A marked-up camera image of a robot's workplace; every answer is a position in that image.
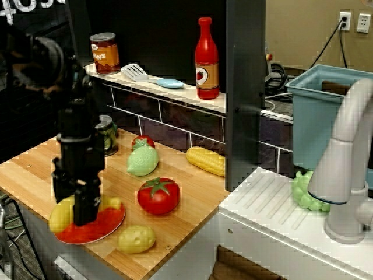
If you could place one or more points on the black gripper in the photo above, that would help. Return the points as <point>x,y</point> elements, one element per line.
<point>83,154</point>

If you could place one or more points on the yellow toy banana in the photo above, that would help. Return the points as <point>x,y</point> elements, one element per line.
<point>61,216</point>

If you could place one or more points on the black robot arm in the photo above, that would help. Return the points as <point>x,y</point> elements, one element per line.
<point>78,111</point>

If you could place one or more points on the red round plate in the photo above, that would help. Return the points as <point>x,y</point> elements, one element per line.
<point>96,229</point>

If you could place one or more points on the green labelled toy can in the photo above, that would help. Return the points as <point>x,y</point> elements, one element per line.
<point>109,137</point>

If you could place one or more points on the yellow toy potato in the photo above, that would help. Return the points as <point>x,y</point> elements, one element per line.
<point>135,239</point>

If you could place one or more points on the green toy lemon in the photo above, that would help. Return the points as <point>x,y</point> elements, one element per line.
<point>142,161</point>

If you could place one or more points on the red toy tomato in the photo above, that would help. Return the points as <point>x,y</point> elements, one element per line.
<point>158,199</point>

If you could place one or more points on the red toy strawberry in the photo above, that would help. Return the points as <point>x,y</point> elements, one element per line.
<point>142,141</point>

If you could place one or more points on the dark tiled backsplash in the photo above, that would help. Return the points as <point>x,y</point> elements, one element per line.
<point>175,119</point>

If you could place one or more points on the yellow toy corn cob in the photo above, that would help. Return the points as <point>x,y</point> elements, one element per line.
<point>207,160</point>

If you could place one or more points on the orange beans toy can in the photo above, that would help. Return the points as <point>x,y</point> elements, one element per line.
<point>105,55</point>

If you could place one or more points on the white kitchen shelf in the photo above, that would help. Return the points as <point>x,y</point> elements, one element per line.
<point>186,97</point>

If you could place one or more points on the red toy ketchup bottle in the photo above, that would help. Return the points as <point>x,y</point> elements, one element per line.
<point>207,58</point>

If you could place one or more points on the dark grey kitchen pillar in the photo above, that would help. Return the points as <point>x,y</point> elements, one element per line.
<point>244,87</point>

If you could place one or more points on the green toy grapes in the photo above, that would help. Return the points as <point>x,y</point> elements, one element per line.
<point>301,189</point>

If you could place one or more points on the light blue plastic bin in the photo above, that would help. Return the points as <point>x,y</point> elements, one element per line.
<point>311,122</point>

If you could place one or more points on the grey toy faucet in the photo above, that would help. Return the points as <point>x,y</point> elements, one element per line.
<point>335,163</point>

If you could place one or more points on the white wall outlet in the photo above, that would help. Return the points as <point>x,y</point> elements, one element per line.
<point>344,21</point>
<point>364,22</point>

